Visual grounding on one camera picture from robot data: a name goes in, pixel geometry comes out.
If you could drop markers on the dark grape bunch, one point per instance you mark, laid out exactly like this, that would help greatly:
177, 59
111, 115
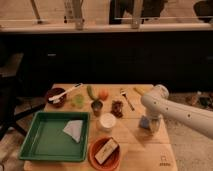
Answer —
116, 108

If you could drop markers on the green cucumber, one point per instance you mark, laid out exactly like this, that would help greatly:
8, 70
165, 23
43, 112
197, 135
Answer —
90, 93

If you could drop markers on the blue sponge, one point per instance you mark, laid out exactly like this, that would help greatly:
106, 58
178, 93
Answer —
144, 122

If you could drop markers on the green plastic tray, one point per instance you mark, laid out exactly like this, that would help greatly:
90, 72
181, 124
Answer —
46, 140

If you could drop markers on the light green cup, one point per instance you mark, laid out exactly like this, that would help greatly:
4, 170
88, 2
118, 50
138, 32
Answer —
78, 101

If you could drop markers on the white brush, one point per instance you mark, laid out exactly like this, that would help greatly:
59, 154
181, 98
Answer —
56, 97

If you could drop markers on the small metal cup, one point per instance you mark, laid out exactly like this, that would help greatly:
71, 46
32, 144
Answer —
97, 107

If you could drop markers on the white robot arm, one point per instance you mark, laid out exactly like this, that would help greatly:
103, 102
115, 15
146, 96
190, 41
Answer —
157, 103

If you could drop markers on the white folded cloth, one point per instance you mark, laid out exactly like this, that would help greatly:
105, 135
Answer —
73, 128

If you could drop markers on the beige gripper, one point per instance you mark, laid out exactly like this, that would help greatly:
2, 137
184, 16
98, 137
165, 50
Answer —
154, 124

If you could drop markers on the orange fruit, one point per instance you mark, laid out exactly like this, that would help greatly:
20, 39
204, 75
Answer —
103, 94

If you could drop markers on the dark cabinet counter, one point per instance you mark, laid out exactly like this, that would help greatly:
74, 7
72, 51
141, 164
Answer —
180, 60

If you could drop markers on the orange bowl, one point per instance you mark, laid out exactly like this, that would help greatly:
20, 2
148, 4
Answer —
111, 163

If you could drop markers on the black office chair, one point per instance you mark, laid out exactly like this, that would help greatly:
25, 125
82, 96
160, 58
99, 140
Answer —
9, 66

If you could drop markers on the fork with wooden handle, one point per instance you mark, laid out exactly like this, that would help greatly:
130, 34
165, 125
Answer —
123, 93

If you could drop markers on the white cup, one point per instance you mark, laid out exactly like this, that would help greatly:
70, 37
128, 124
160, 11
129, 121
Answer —
107, 121

